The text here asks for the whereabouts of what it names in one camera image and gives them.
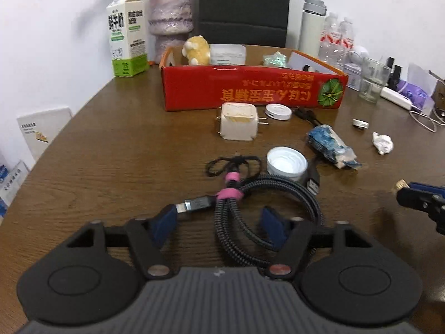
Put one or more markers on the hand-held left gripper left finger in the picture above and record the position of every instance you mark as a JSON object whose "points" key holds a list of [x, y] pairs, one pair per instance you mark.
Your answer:
{"points": [[165, 224]]}

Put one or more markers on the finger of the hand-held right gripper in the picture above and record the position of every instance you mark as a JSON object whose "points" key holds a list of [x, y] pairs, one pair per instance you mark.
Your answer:
{"points": [[417, 201], [427, 188]]}

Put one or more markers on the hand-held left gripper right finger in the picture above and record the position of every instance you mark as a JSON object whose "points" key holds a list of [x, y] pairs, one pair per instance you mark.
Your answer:
{"points": [[274, 226]]}

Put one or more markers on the small tan block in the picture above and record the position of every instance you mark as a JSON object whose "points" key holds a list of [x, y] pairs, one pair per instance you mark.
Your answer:
{"points": [[400, 185]]}

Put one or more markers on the red cardboard box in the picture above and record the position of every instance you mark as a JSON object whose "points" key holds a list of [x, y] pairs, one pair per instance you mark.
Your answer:
{"points": [[243, 88]]}

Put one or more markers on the yellow white plush toy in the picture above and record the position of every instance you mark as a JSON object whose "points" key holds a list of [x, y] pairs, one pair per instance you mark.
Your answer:
{"points": [[196, 50]]}

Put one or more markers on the wooden desktop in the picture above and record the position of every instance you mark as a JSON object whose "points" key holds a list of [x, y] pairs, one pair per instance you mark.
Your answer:
{"points": [[121, 146]]}

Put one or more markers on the white jar lid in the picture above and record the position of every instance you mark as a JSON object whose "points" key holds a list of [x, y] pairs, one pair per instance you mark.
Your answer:
{"points": [[286, 163]]}

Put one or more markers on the crumpled white tissue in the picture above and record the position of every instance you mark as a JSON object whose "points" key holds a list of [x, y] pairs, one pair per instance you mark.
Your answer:
{"points": [[382, 142]]}

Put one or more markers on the purple tissue pack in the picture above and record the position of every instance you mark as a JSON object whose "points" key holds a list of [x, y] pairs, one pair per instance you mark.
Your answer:
{"points": [[417, 95]]}

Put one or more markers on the white power strip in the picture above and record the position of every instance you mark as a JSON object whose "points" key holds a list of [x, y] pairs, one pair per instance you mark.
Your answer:
{"points": [[396, 97]]}

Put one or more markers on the blue white crumpled packet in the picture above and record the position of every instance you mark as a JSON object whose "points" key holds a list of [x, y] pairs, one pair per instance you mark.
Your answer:
{"points": [[332, 144]]}

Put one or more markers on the white round puck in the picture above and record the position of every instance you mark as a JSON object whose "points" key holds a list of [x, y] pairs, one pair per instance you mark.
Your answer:
{"points": [[278, 111]]}

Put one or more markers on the small black bottle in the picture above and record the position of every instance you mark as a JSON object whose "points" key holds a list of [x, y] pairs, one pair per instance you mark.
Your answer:
{"points": [[396, 76], [390, 64]]}

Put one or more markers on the clear glass cup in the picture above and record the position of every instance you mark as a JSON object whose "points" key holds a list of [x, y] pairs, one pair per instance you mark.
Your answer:
{"points": [[373, 80]]}

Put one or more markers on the pale printed tin box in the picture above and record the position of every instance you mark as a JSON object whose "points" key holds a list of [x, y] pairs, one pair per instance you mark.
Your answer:
{"points": [[351, 76]]}

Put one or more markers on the small white round device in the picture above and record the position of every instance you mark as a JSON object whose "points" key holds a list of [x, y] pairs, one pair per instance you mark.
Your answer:
{"points": [[360, 52]]}

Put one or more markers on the white booklet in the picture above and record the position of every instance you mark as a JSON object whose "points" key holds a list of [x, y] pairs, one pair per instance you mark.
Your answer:
{"points": [[43, 128]]}

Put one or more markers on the iridescent green plastic bag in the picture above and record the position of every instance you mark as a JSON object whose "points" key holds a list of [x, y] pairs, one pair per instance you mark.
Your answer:
{"points": [[274, 59]]}

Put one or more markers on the white printed carton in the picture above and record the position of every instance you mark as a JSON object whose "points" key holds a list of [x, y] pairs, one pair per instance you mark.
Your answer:
{"points": [[309, 61]]}

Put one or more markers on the clear water bottle red label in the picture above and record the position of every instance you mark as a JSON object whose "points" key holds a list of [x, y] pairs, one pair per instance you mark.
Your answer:
{"points": [[328, 41], [346, 36]]}

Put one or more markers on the white plastic container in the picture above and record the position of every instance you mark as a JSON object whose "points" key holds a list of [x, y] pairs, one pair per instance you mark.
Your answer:
{"points": [[227, 54]]}

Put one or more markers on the green white milk carton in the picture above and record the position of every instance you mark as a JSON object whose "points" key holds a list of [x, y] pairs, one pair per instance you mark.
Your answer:
{"points": [[127, 34]]}

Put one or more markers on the white thermos bottle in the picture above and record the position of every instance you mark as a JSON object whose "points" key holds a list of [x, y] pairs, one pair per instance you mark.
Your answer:
{"points": [[312, 31]]}

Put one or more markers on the purple marbled vase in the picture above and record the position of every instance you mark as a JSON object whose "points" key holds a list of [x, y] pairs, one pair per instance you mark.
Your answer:
{"points": [[170, 14]]}

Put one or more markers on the cream wall charger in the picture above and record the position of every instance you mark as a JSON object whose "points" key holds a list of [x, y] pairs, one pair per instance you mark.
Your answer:
{"points": [[236, 121]]}

